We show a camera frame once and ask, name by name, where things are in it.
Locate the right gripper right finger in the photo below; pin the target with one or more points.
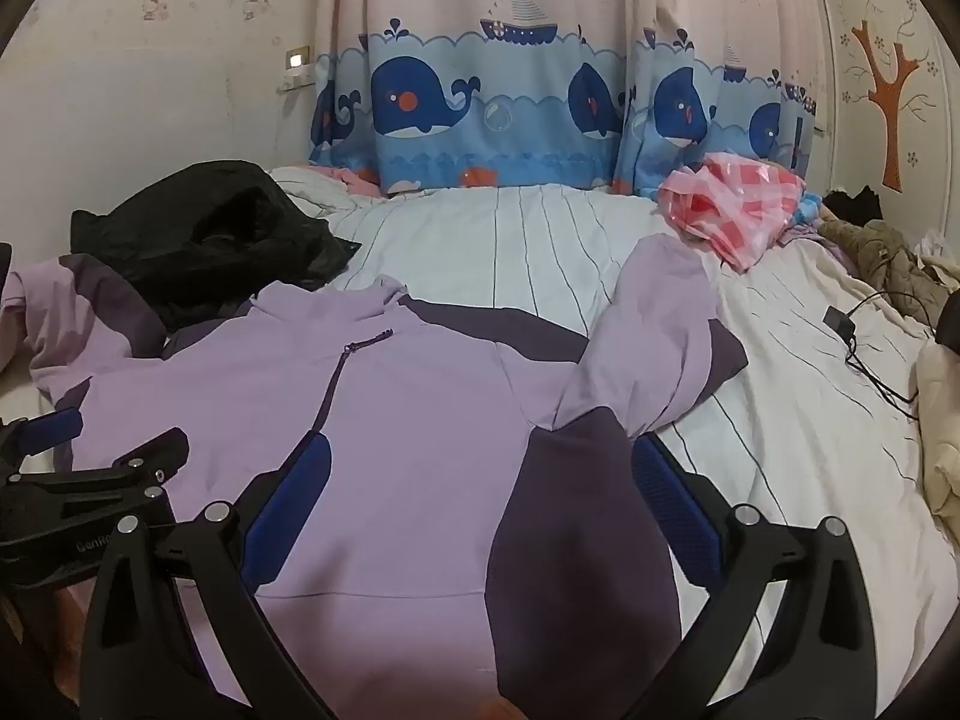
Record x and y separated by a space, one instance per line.
819 658

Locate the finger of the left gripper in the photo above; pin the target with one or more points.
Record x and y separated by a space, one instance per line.
105 475
27 437

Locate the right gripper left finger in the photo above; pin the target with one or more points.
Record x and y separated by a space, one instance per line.
139 657

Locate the purple two-tone jacket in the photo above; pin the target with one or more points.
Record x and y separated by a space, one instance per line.
481 534

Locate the black garment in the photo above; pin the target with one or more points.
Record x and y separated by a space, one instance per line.
200 242

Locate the cream padded coat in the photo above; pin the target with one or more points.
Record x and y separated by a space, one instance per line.
938 375

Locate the olive green jacket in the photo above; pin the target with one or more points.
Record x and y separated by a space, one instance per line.
917 285

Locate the pink pillow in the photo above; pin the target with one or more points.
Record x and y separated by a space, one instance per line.
354 183

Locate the pink checkered cloth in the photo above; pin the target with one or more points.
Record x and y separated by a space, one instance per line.
736 206

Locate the whale print curtain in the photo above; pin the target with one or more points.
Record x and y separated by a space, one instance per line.
502 93

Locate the black charger with cable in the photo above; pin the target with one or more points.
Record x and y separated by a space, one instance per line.
842 323

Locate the white wall switch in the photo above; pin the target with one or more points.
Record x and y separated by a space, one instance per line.
297 58

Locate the orange tree wall decal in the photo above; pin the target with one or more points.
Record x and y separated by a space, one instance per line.
886 47

